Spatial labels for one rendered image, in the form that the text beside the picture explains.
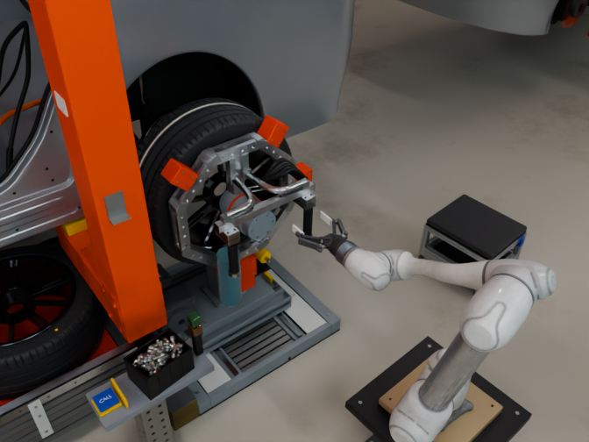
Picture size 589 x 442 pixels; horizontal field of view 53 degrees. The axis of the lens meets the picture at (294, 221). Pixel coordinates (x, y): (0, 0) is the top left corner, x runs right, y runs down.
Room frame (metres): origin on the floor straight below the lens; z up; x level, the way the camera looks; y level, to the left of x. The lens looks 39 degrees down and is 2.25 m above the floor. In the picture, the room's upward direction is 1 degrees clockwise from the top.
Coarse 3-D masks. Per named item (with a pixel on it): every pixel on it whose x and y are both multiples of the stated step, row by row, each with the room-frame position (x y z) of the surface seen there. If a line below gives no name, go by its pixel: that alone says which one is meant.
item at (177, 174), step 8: (176, 160) 1.73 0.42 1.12; (168, 168) 1.69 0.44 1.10; (176, 168) 1.67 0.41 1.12; (184, 168) 1.68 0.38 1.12; (168, 176) 1.67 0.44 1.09; (176, 176) 1.66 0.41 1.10; (184, 176) 1.67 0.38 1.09; (192, 176) 1.69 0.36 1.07; (176, 184) 1.65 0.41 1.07; (184, 184) 1.67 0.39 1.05; (192, 184) 1.69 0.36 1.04
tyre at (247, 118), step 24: (168, 120) 1.94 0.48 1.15; (192, 120) 1.91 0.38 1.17; (216, 120) 1.90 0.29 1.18; (240, 120) 1.93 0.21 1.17; (144, 144) 1.89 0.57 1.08; (168, 144) 1.83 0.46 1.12; (192, 144) 1.80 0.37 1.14; (216, 144) 1.86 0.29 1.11; (144, 168) 1.80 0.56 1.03; (144, 192) 1.75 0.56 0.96; (168, 192) 1.72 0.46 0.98; (168, 216) 1.71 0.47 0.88; (168, 240) 1.70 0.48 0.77; (240, 240) 1.91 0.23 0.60
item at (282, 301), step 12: (264, 276) 2.15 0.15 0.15; (276, 288) 2.04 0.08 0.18; (276, 300) 1.99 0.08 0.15; (288, 300) 1.99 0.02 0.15; (252, 312) 1.91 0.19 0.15; (264, 312) 1.90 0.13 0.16; (276, 312) 1.94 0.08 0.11; (228, 324) 1.83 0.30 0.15; (240, 324) 1.82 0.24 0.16; (252, 324) 1.86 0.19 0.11; (204, 336) 1.76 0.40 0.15; (216, 336) 1.74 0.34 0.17; (228, 336) 1.77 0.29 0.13; (204, 348) 1.70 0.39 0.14
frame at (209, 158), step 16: (224, 144) 1.84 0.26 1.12; (240, 144) 1.84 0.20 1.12; (256, 144) 1.86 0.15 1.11; (208, 160) 1.74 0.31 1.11; (224, 160) 1.78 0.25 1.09; (208, 176) 1.73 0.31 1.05; (288, 176) 1.96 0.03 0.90; (176, 192) 1.71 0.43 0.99; (192, 192) 1.69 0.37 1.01; (176, 208) 1.65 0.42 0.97; (288, 208) 1.96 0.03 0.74; (176, 224) 1.66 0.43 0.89; (176, 240) 1.68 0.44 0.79; (256, 240) 1.88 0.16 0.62; (192, 256) 1.67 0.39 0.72; (208, 256) 1.71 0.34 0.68; (240, 256) 1.81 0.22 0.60
